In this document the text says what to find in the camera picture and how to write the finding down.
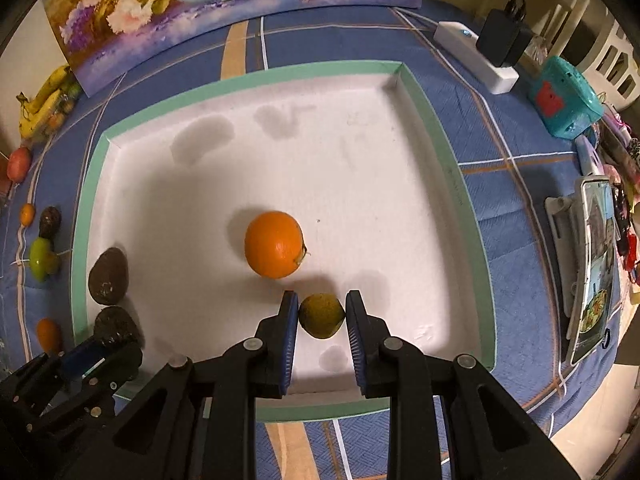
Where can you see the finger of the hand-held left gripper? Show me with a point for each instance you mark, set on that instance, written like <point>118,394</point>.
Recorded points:
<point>122,362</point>
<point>82,358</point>

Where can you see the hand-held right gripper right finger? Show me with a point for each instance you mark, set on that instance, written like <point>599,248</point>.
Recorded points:
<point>356,340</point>

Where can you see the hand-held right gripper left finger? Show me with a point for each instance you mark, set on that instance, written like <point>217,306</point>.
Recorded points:
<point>289,340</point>

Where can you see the dark avocado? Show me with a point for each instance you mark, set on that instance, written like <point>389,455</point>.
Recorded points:
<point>107,277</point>
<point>116,325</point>
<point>50,221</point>

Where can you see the small yellow-green lemon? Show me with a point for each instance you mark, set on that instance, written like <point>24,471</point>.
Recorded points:
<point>322,316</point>

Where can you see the small tangerine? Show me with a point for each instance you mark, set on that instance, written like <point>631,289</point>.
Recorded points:
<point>48,335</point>

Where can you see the green mango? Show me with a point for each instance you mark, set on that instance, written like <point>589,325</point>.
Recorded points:
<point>44,258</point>

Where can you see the small kumquat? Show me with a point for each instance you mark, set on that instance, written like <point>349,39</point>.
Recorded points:
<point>26,214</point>

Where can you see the white box with green rim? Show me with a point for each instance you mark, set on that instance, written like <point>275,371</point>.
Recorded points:
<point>325,160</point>

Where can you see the large orange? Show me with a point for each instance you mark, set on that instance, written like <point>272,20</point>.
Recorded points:
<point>272,245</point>

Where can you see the red apple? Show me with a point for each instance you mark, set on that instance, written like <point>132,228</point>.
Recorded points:
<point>19,162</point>

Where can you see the blue plaid tablecloth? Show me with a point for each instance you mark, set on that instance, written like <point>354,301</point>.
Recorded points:
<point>520,200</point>

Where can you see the bunch of yellow bananas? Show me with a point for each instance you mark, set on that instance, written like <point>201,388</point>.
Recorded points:
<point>45,97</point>

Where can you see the colourful trinket pile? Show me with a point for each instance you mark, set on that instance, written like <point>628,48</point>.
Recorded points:
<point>625,210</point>

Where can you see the white power strip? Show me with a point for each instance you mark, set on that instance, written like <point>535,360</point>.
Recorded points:
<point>470,52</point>

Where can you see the teal plastic toy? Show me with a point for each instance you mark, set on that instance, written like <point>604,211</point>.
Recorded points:
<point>570,100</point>

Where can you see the flower painting canvas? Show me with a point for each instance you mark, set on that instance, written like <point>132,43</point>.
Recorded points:
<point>200,20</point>

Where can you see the black power adapter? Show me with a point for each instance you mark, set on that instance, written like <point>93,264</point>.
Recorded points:
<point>502,35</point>

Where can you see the white wooden chair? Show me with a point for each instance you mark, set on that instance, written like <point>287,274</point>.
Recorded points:
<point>607,40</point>

